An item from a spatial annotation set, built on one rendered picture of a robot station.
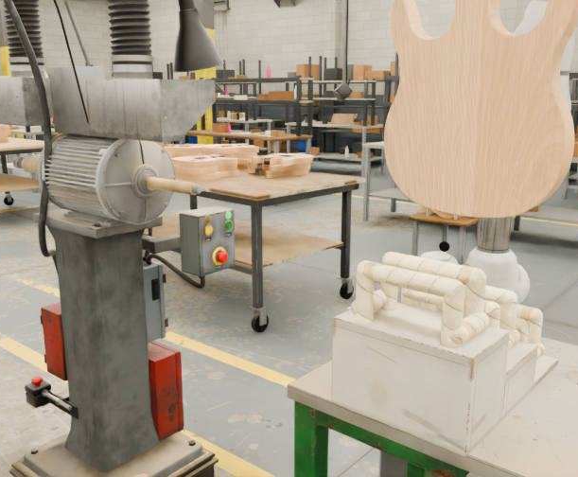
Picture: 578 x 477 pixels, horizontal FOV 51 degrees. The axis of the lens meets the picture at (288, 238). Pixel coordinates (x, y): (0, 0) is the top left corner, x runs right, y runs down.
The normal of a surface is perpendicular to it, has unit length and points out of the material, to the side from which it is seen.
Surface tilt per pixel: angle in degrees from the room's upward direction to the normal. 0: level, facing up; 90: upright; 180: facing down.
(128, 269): 90
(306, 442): 89
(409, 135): 93
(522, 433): 0
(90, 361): 90
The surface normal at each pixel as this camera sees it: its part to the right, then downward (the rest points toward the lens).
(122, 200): 0.69, 0.24
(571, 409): 0.00, -0.97
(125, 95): -0.64, 0.18
